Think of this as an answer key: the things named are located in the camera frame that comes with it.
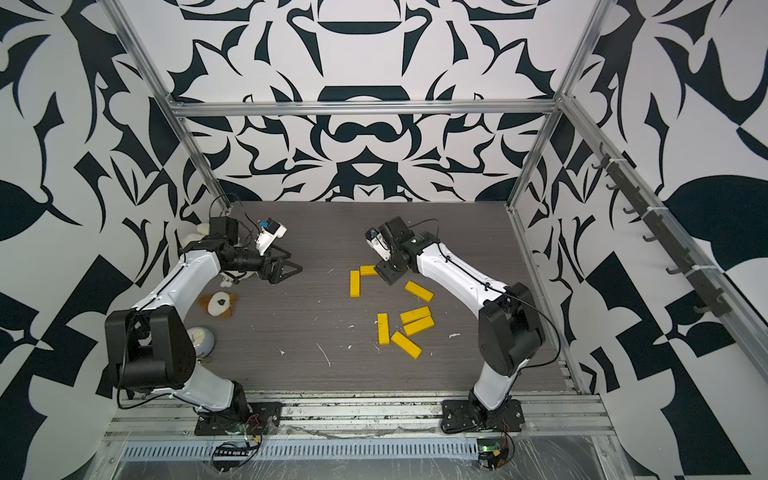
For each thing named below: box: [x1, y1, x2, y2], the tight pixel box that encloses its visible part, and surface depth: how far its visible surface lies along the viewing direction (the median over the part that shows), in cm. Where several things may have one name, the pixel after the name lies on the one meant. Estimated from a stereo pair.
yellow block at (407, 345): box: [390, 331, 423, 360], surface depth 87 cm
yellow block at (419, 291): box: [404, 280, 435, 303], surface depth 98 cm
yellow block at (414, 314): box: [400, 306, 430, 324], surface depth 93 cm
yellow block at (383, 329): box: [377, 313, 390, 346], surface depth 90 cm
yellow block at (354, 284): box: [350, 270, 360, 298], surface depth 98 cm
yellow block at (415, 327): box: [403, 316, 435, 337], surface depth 91 cm
